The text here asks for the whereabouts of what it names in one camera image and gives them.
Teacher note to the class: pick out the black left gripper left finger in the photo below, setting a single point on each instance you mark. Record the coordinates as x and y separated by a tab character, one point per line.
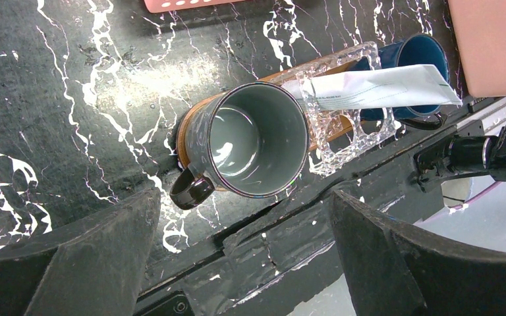
93	266

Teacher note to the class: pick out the dark blue cup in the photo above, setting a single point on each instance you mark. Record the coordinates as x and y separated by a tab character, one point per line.
418	49

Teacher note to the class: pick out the white toothpaste tube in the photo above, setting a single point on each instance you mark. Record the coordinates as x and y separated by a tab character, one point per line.
404	86

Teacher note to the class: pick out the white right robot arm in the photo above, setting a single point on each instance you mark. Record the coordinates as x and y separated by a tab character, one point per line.
462	157

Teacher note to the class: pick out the clear plastic dimpled tray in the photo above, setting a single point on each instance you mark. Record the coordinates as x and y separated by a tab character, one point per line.
337	136

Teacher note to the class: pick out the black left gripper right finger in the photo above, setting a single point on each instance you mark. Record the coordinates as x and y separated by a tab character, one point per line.
395	268

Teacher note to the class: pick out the large pink storage box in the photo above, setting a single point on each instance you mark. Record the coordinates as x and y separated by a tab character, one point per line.
480	31

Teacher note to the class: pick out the dark grey cup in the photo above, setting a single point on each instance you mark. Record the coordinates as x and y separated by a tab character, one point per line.
252	141

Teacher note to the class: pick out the pink perforated plastic basket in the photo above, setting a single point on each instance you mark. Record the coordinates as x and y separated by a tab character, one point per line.
161	6

